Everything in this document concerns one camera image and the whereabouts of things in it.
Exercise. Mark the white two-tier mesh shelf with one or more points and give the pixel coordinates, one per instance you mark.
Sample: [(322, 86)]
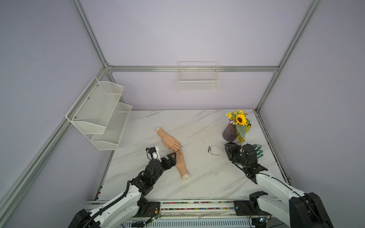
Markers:
[(100, 115)]

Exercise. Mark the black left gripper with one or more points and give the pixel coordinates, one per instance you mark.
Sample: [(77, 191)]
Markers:
[(172, 161)]

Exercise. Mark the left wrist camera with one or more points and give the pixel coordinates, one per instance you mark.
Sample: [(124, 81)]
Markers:
[(153, 153)]

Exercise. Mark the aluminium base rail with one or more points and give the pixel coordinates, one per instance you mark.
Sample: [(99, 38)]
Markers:
[(199, 209)]

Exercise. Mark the aluminium frame post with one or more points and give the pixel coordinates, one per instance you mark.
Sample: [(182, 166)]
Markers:
[(85, 23), (303, 25)]

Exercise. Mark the aluminium frame back rail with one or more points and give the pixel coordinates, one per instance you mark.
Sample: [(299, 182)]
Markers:
[(193, 68)]

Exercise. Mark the mannequin hand with black watch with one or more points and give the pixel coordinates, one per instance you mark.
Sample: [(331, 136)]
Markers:
[(170, 142)]

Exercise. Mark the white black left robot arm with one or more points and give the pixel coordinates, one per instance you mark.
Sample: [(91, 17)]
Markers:
[(127, 204)]

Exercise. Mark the white patterned wrist watch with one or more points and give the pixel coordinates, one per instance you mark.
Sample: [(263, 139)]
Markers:
[(215, 150)]

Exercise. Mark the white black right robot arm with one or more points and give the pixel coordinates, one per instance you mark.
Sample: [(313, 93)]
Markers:
[(293, 207)]

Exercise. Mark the mannequin hand with white watch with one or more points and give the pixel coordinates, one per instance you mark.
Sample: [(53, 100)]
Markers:
[(180, 165)]

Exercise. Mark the aluminium frame right post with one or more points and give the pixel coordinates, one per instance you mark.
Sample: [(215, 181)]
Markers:
[(303, 25)]

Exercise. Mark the aluminium frame left post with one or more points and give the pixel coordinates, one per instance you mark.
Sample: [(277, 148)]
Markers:
[(85, 23)]

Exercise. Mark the white wire wall basket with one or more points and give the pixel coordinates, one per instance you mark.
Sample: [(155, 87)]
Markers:
[(200, 80)]

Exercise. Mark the green white work glove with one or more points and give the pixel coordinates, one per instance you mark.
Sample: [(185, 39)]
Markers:
[(259, 151)]

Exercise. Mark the purple ribbed glass vase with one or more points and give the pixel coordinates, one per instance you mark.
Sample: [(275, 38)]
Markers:
[(230, 133)]

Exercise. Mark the artificial sunflower bouquet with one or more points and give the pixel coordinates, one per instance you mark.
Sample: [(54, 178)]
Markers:
[(238, 117)]

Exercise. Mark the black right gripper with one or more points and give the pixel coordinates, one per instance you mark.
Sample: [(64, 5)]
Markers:
[(231, 150)]

